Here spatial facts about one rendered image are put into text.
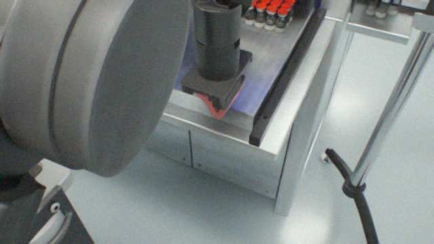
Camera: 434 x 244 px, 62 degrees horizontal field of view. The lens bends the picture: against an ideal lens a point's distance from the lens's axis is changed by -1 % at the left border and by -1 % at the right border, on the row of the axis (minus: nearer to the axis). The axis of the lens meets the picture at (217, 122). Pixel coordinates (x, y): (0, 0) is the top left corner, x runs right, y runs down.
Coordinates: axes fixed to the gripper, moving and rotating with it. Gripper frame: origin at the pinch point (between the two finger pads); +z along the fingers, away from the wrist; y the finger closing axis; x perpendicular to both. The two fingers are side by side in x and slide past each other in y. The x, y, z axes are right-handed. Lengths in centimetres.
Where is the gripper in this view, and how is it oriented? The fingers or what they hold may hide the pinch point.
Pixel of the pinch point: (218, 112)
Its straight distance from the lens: 56.7
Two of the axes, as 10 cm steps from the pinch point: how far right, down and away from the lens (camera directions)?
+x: -9.0, -3.2, 2.9
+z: 0.0, 6.6, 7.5
